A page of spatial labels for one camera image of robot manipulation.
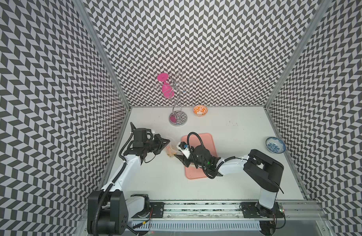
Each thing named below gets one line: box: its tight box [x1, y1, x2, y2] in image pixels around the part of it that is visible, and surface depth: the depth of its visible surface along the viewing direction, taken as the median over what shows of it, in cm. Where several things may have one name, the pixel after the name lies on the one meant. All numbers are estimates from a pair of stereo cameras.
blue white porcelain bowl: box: [265, 136, 286, 154], surface depth 95 cm
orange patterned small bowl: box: [192, 104, 209, 117], surface depth 114 cm
